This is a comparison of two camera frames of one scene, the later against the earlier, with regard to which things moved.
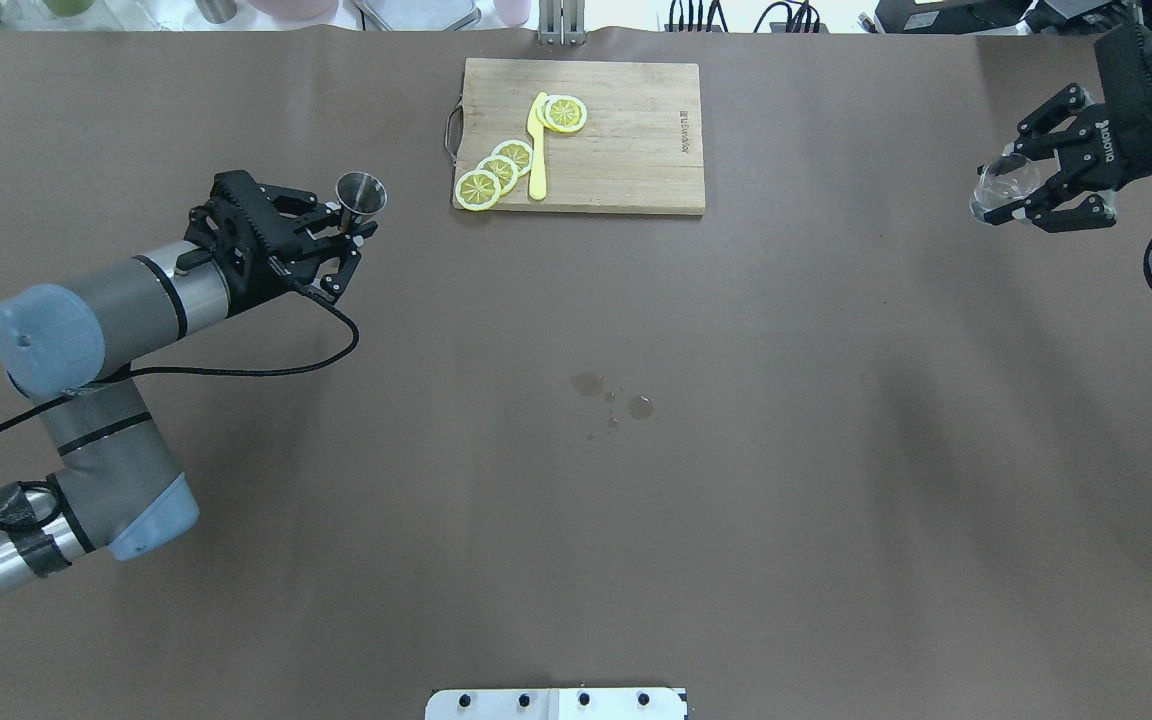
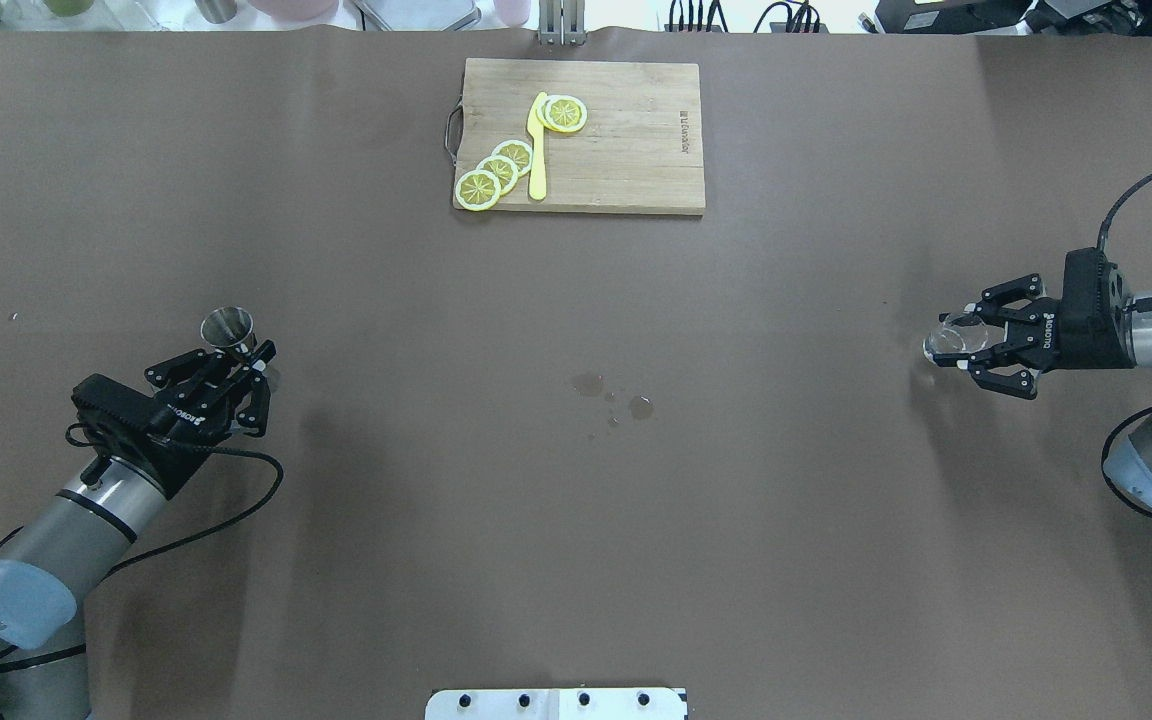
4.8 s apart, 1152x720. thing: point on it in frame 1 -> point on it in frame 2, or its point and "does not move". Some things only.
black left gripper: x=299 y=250 -> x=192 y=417
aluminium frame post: x=562 y=22 does not move
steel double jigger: x=359 y=192 -> x=230 y=328
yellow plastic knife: x=536 y=132 does not move
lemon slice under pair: x=540 y=110 does not move
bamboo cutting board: x=640 y=150 does not move
